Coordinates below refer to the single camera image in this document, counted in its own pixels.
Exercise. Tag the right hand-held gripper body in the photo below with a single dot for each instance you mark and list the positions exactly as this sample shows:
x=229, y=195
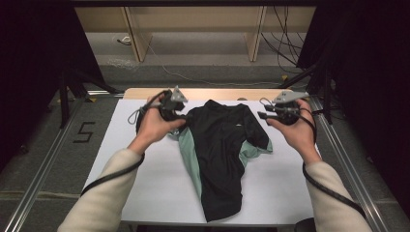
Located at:
x=286, y=112

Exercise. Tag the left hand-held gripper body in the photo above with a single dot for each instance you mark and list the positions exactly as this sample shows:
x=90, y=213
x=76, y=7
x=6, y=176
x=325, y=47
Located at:
x=169, y=104

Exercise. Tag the black and green shirt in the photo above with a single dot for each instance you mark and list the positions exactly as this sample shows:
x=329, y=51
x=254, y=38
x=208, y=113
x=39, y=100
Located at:
x=219, y=145

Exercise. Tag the person's right hand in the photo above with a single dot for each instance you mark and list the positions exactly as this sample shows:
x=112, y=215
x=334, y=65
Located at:
x=299, y=135

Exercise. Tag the person's left hand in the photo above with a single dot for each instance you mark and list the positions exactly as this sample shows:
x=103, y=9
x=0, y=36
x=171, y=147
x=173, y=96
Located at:
x=153, y=125

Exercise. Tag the yellow floor tape piece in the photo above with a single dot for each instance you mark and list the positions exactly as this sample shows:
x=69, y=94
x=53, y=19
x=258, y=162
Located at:
x=284, y=77
x=91, y=100

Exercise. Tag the wooden table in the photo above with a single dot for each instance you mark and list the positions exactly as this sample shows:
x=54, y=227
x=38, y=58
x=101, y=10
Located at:
x=209, y=94

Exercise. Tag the black metal stand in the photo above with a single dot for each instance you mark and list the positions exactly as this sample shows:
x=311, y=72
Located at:
x=64, y=103
x=328, y=96

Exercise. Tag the white table sheet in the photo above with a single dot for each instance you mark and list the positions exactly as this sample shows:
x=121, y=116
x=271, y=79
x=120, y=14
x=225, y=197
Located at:
x=154, y=180

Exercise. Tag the white plug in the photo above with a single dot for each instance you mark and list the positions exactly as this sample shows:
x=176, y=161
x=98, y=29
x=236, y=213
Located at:
x=125, y=40

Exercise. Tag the beige wooden shelf unit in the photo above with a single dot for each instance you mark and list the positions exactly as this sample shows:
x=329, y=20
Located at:
x=193, y=19

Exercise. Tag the black curtain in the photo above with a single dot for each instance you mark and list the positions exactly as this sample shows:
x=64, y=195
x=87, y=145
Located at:
x=370, y=64
x=32, y=64

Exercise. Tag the dark round object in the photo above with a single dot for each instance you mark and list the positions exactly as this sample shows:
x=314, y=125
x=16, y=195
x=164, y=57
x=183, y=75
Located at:
x=306, y=225

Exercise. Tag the aluminium floor rail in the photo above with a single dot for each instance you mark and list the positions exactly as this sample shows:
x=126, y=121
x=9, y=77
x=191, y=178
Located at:
x=38, y=180
x=354, y=174

